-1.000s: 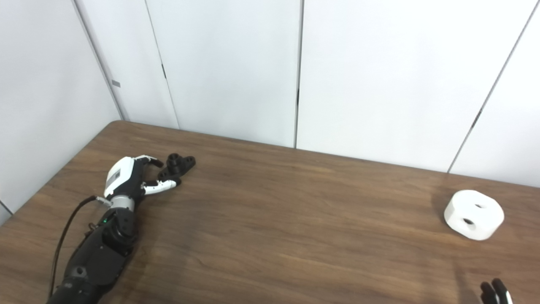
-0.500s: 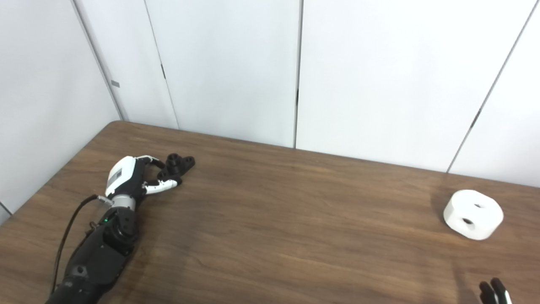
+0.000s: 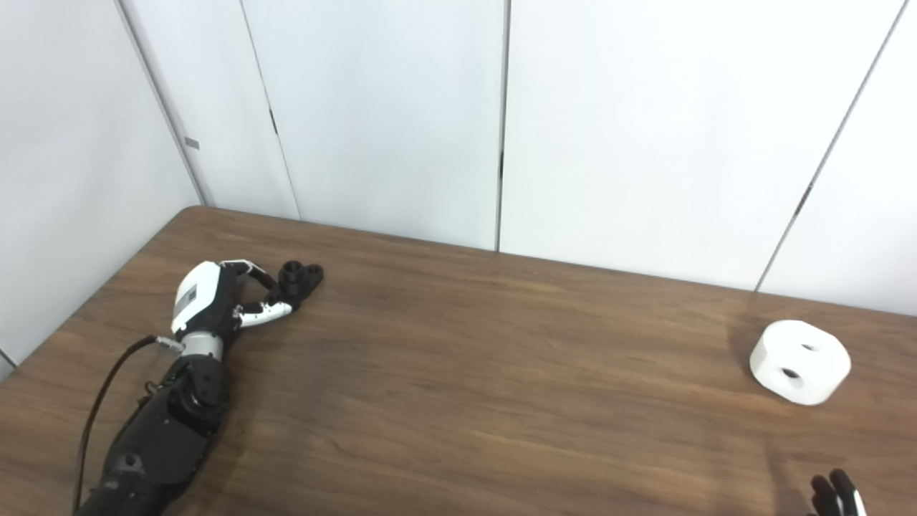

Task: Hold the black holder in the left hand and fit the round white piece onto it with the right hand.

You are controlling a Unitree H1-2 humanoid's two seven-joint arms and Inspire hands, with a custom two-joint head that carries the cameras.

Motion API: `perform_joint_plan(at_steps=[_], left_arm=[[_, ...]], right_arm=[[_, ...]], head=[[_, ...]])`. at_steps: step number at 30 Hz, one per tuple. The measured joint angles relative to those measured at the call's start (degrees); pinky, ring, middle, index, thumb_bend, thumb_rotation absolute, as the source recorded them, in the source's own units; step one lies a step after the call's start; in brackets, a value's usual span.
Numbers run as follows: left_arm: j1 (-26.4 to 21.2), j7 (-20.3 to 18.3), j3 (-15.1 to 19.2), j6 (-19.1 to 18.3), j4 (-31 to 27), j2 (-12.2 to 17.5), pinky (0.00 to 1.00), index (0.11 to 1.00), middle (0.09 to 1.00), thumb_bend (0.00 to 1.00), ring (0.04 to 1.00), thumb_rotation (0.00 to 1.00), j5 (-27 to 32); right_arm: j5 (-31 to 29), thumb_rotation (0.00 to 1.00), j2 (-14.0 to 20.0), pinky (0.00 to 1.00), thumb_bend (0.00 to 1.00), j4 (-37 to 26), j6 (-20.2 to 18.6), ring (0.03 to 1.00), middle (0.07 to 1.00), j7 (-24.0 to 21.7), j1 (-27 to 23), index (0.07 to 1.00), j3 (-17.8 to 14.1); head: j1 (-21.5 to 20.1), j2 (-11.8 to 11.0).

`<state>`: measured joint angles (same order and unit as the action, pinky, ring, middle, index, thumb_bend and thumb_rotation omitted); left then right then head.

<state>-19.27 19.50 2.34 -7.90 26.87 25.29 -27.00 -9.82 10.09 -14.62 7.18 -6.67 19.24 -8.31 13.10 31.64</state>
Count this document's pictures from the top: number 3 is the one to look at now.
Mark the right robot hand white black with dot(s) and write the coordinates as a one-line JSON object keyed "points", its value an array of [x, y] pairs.
{"points": [[838, 498]]}

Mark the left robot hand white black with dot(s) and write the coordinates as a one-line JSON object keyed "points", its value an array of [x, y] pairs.
{"points": [[204, 301]]}

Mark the black flanged holder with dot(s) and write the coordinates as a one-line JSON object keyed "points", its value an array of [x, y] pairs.
{"points": [[301, 279]]}

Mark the round white piece with holes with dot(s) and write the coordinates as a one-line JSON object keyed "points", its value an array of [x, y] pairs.
{"points": [[799, 358]]}

